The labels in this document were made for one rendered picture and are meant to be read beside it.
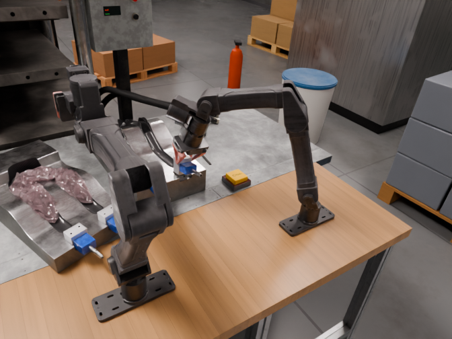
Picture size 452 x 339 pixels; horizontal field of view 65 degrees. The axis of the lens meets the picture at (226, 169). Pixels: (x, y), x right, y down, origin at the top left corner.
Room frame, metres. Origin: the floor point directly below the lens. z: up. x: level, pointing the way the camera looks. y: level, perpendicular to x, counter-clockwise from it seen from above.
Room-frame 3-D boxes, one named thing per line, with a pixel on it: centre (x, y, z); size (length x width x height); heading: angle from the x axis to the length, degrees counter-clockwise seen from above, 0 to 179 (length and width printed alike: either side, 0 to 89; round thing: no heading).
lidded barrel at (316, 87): (3.10, -0.66, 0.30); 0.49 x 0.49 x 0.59
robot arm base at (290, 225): (0.92, -0.29, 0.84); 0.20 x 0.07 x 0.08; 125
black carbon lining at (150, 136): (1.14, 0.32, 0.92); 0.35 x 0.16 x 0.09; 38
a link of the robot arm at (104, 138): (0.58, 0.21, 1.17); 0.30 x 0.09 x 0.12; 35
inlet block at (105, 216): (0.77, 0.29, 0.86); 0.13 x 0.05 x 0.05; 56
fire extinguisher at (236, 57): (4.02, -0.02, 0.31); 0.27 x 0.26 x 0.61; 143
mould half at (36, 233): (0.87, 0.55, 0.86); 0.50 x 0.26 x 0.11; 56
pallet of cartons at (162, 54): (4.48, 1.37, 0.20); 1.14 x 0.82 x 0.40; 134
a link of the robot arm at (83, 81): (0.72, 0.31, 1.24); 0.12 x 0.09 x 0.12; 35
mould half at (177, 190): (1.16, 0.33, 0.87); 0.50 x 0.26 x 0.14; 38
